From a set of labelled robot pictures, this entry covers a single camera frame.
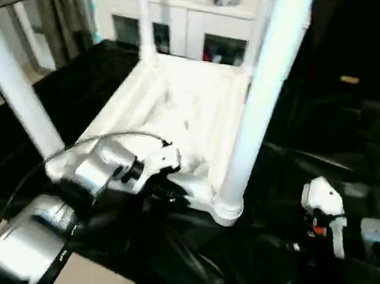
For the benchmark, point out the black tall cabinet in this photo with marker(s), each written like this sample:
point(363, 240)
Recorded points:
point(372, 36)

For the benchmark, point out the grey curtain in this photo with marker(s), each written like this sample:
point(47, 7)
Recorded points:
point(57, 5)

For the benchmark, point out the white plastic table top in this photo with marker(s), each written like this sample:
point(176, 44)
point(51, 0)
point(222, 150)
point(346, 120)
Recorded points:
point(194, 107)

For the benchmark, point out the black plastic mat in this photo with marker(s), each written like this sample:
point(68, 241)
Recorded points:
point(316, 144)

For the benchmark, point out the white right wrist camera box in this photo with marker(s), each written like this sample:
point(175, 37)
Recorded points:
point(324, 198)

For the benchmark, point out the small yellow label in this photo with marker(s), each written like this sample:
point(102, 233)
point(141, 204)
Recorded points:
point(349, 80)

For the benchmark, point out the white plastic table leg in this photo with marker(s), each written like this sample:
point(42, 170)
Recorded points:
point(260, 25)
point(267, 89)
point(15, 84)
point(142, 17)

